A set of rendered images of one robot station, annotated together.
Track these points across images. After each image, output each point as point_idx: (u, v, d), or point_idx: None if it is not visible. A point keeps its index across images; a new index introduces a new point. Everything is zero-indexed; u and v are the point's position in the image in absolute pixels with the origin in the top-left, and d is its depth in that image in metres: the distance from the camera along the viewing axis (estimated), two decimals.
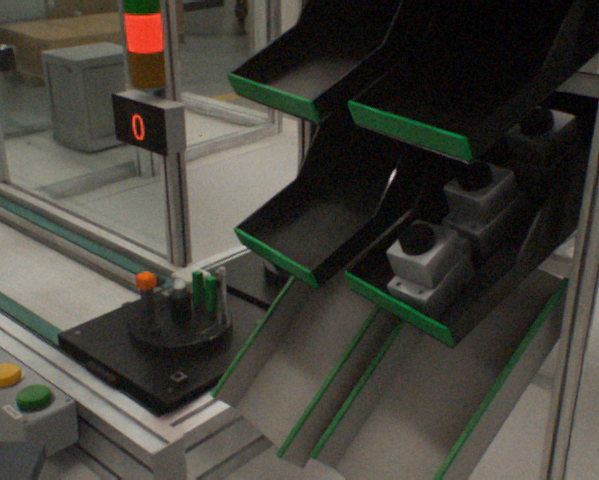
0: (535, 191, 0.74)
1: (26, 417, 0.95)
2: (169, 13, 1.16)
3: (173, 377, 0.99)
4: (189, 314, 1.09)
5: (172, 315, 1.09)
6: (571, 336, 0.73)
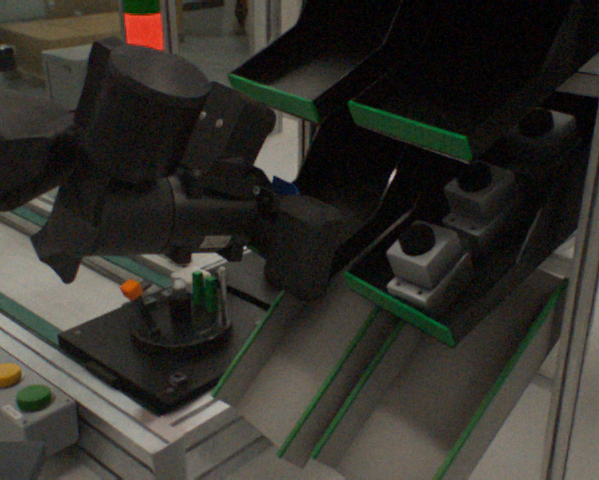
0: (535, 192, 0.74)
1: (26, 417, 0.95)
2: (169, 13, 1.16)
3: (173, 377, 0.99)
4: (189, 314, 1.09)
5: (172, 315, 1.09)
6: (571, 336, 0.73)
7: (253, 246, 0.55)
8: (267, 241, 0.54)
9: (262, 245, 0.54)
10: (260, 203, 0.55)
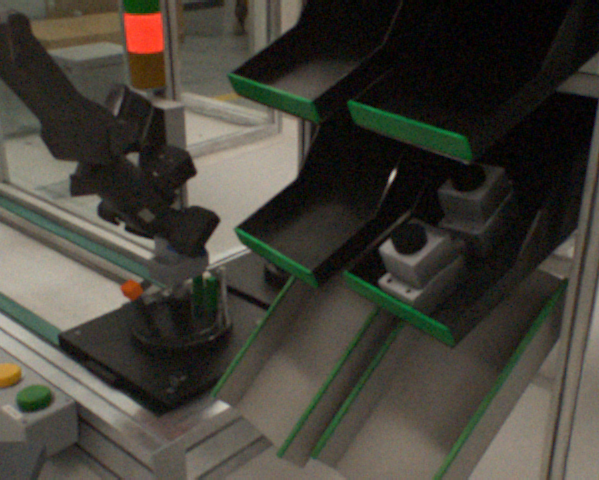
0: (475, 248, 0.72)
1: (26, 417, 0.95)
2: (169, 13, 1.16)
3: (173, 377, 0.99)
4: (189, 314, 1.09)
5: (172, 315, 1.09)
6: (571, 336, 0.73)
7: None
8: (159, 224, 1.00)
9: (155, 226, 1.00)
10: (184, 215, 0.99)
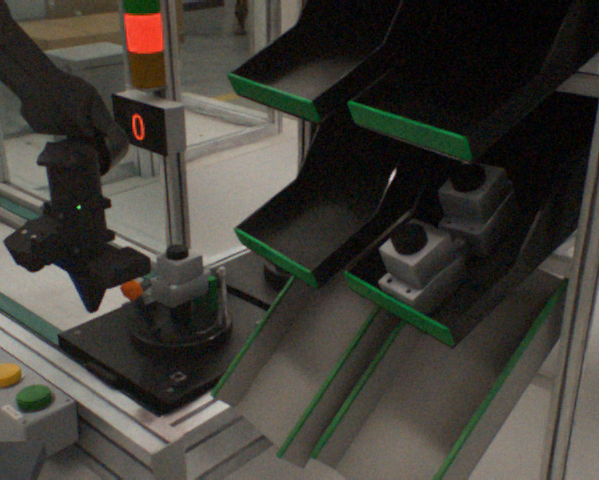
0: (475, 248, 0.72)
1: (26, 417, 0.95)
2: (169, 13, 1.16)
3: (173, 377, 0.99)
4: (189, 314, 1.09)
5: (172, 315, 1.09)
6: (571, 336, 0.73)
7: None
8: None
9: None
10: None
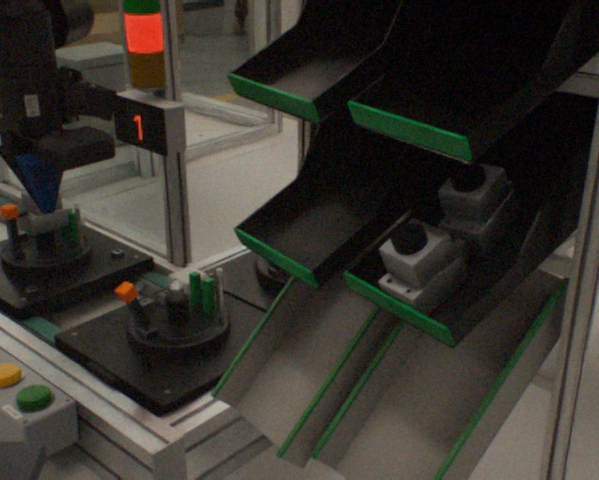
0: (475, 248, 0.72)
1: (26, 417, 0.95)
2: (169, 13, 1.16)
3: (27, 289, 1.20)
4: (52, 243, 1.30)
5: (37, 244, 1.30)
6: (571, 336, 0.73)
7: (33, 139, 0.78)
8: None
9: None
10: None
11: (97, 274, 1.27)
